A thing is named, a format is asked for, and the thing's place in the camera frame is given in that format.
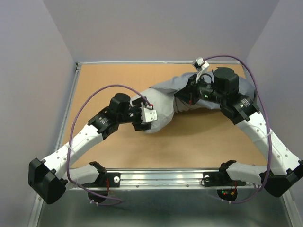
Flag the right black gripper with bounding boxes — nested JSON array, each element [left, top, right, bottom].
[[173, 73, 226, 106]]

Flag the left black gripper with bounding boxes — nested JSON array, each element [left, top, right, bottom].
[[117, 97, 151, 131]]

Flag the grey pillowcase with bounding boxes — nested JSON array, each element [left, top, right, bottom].
[[141, 67, 259, 133]]

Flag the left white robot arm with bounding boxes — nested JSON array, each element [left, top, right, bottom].
[[28, 93, 157, 204]]

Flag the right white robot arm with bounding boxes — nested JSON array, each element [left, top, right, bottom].
[[174, 67, 303, 197]]

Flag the metal front panel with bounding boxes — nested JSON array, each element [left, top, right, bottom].
[[31, 190, 301, 227]]

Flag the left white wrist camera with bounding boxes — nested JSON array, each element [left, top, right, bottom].
[[141, 107, 158, 123]]

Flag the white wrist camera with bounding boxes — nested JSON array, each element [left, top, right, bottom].
[[141, 107, 158, 123], [192, 57, 210, 83]]

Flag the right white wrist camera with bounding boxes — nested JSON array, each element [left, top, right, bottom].
[[192, 57, 210, 83]]

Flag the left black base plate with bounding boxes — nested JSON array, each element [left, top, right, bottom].
[[83, 172, 121, 188]]

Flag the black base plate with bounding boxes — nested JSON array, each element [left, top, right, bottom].
[[201, 172, 246, 187], [83, 172, 121, 188]]

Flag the aluminium frame rail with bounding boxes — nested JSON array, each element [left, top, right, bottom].
[[37, 168, 291, 190]]

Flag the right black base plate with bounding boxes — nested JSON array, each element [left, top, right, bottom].
[[201, 172, 246, 187]]

